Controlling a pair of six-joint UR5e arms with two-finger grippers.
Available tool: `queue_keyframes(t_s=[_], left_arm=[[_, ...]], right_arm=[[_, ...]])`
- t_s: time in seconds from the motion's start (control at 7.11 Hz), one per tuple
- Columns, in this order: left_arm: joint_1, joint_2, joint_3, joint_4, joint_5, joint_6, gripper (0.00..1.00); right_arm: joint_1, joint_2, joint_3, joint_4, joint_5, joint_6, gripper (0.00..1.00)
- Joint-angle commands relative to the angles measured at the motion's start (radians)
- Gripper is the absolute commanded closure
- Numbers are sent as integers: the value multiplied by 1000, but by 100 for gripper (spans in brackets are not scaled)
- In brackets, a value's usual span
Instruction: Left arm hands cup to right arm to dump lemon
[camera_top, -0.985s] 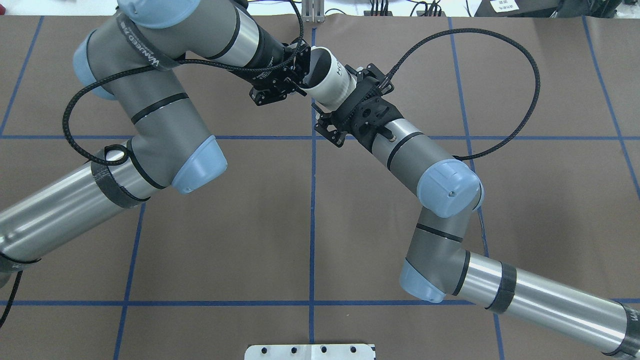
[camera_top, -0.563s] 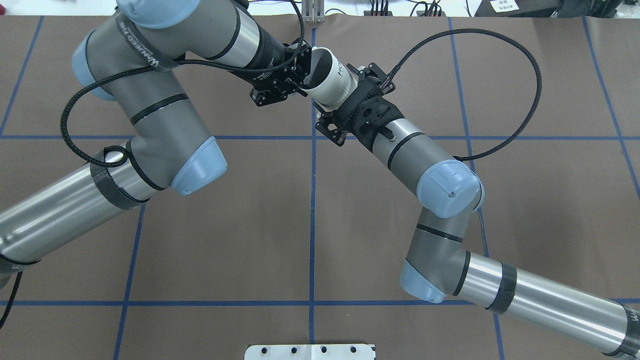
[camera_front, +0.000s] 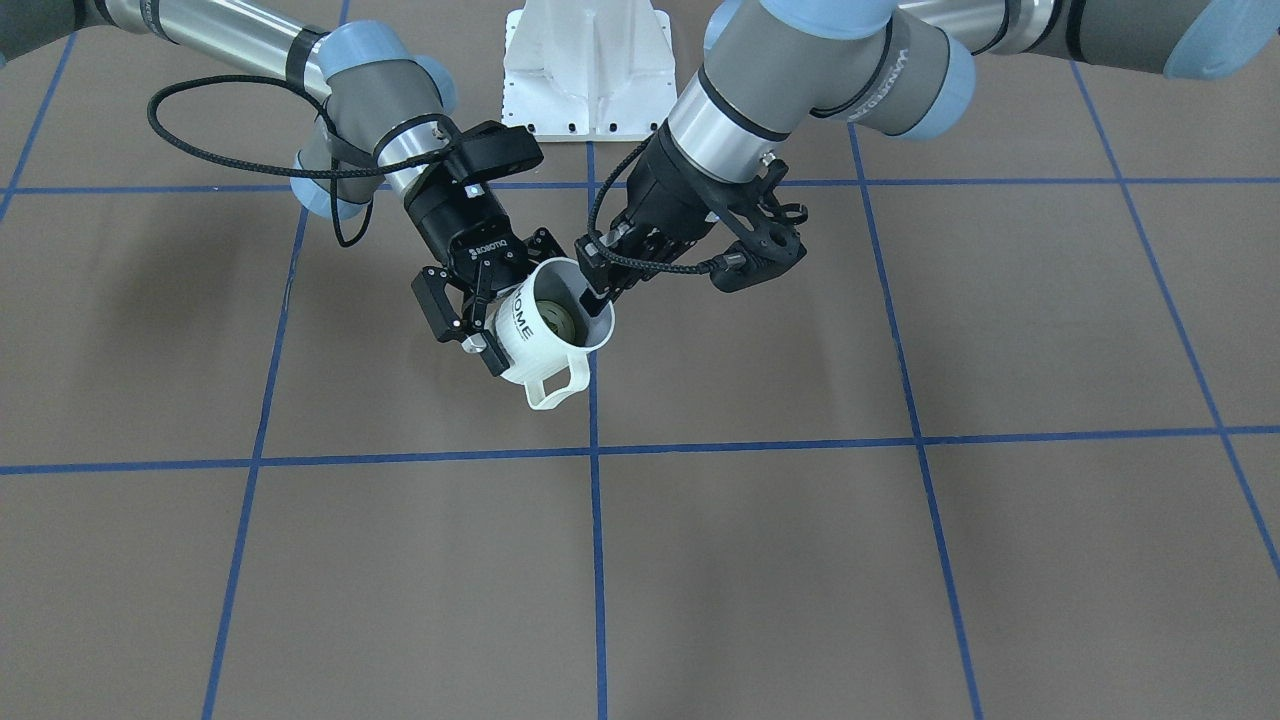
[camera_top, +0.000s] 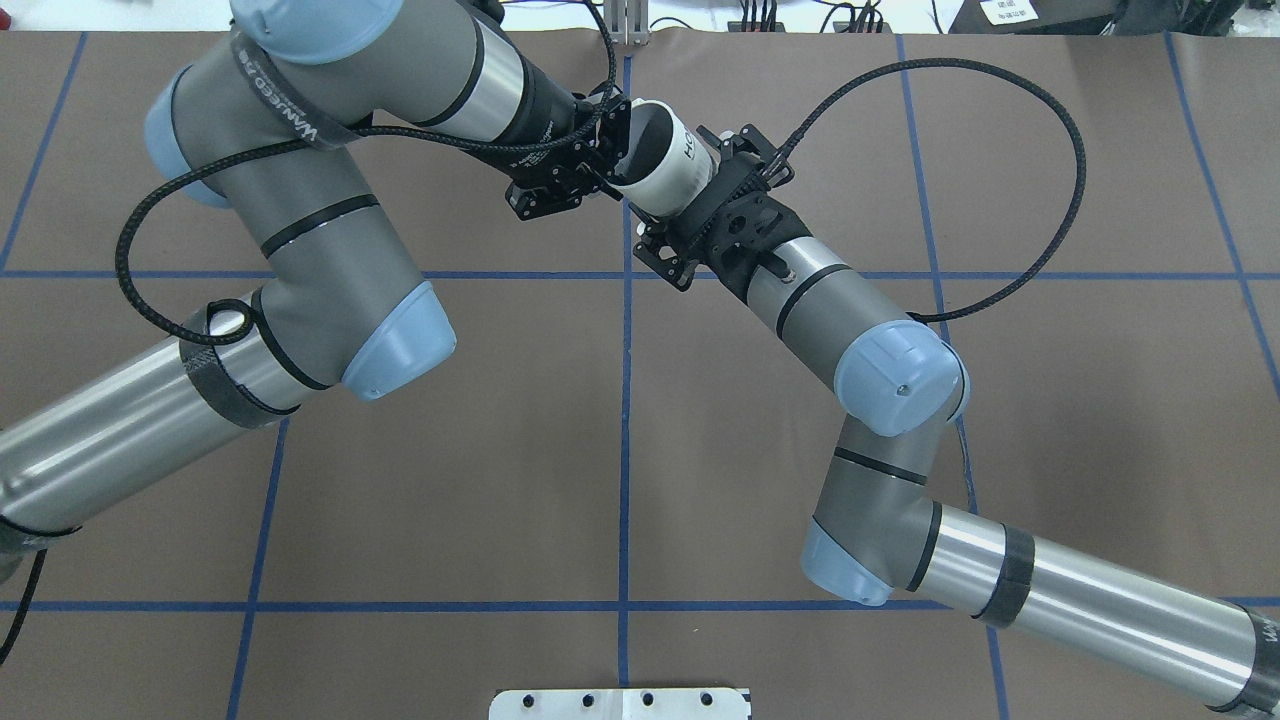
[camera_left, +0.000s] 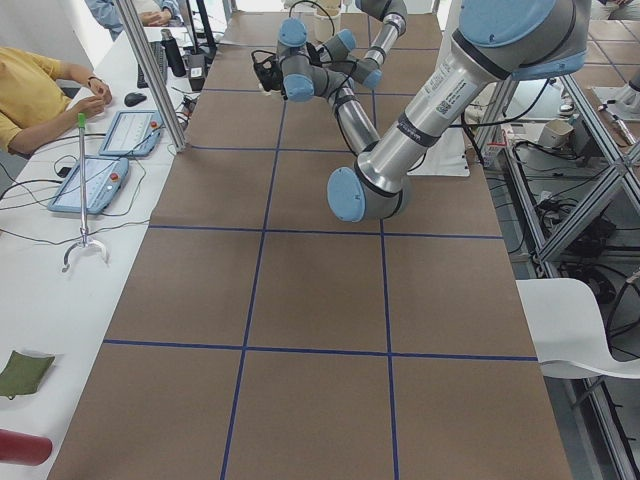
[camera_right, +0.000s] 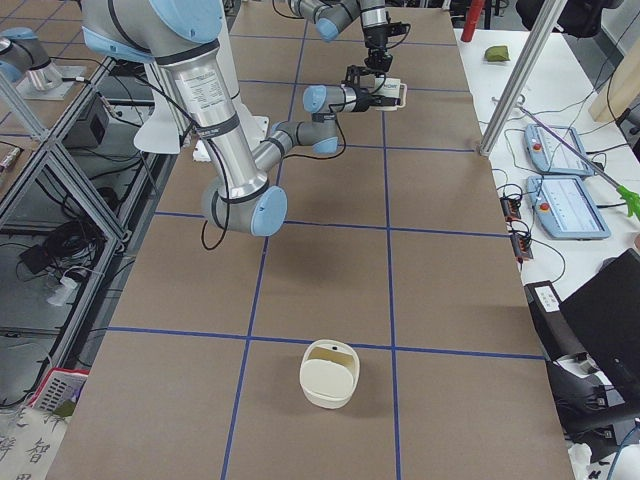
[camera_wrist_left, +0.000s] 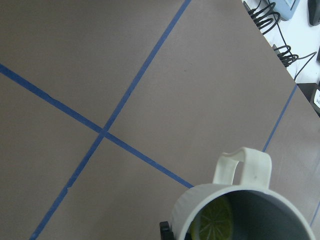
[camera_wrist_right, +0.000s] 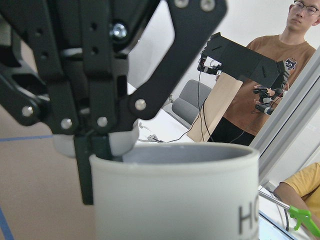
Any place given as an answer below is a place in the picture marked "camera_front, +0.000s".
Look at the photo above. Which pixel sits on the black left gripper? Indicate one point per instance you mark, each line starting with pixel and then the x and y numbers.
pixel 668 192

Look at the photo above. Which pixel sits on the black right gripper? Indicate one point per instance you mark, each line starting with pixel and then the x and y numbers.
pixel 447 221

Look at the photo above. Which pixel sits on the white ribbed HOME mug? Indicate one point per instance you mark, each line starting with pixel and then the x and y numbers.
pixel 548 334

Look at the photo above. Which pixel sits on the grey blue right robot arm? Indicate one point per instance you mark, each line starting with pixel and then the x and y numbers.
pixel 383 116

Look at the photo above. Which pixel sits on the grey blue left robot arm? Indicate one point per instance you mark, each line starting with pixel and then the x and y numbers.
pixel 906 69

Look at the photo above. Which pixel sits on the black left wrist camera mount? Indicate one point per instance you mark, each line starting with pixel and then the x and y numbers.
pixel 767 241

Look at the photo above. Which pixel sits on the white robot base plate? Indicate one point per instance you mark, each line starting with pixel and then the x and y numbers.
pixel 579 71

